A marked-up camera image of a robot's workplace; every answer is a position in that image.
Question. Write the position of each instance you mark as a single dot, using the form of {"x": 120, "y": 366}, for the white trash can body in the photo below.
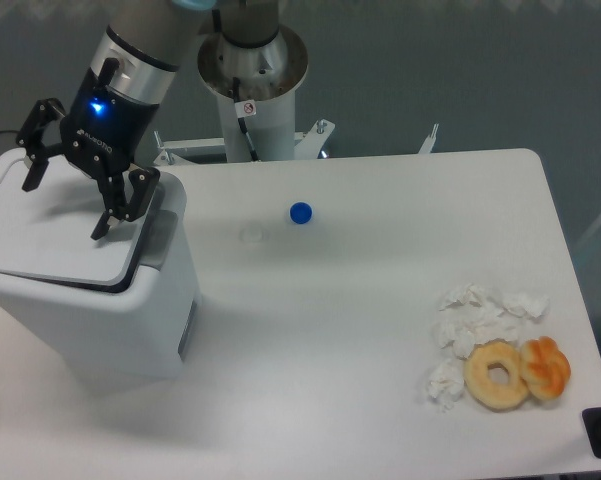
{"x": 142, "y": 329}

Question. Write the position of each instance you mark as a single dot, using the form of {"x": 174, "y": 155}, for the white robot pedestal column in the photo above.
{"x": 255, "y": 91}

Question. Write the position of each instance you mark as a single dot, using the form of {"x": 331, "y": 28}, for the orange twisted bread roll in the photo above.
{"x": 544, "y": 368}

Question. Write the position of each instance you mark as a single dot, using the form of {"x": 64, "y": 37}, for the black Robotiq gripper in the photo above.
{"x": 99, "y": 135}

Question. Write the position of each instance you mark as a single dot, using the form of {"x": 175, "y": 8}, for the white table bracket right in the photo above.
{"x": 429, "y": 141}

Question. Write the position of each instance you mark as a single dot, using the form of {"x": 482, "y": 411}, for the plain ring donut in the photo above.
{"x": 492, "y": 376}

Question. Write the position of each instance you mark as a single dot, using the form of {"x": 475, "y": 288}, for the crumpled white tissue large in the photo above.
{"x": 473, "y": 315}

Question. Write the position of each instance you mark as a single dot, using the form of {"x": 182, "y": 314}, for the crumpled white tissue lower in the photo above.
{"x": 446, "y": 384}

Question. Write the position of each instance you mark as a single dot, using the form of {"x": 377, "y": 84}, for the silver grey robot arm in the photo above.
{"x": 133, "y": 67}

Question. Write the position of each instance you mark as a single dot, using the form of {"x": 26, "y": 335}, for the crumpled white tissue upper right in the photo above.
{"x": 525, "y": 305}

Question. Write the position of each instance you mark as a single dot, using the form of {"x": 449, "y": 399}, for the blue bottle cap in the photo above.
{"x": 300, "y": 213}

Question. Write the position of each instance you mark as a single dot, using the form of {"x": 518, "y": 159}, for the clear bottle cap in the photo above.
{"x": 253, "y": 233}

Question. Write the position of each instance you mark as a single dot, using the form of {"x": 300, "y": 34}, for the white trash can lid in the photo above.
{"x": 45, "y": 234}

